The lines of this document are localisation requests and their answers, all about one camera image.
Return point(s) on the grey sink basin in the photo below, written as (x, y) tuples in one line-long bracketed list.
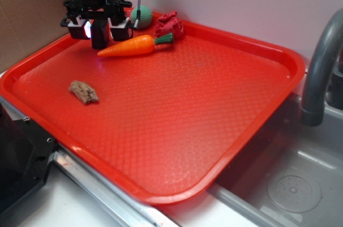
[(288, 174)]

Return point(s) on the green textured ball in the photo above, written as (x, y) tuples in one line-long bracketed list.
[(146, 16)]

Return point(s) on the brown wood piece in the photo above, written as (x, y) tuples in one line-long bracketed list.
[(84, 92)]

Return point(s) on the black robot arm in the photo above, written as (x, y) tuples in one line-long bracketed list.
[(98, 21)]

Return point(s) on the crumpled red cloth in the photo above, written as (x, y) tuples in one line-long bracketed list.
[(169, 23)]

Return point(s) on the grey faucet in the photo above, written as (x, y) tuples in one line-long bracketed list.
[(323, 83)]

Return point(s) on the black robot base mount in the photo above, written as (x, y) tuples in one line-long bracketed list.
[(26, 154)]

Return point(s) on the red plastic tray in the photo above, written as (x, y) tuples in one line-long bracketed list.
[(166, 123)]

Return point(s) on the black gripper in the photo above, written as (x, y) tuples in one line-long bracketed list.
[(78, 16)]

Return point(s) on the orange toy carrot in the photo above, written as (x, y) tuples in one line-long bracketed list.
[(140, 45)]

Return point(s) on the aluminium rail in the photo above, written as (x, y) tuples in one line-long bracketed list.
[(71, 193)]

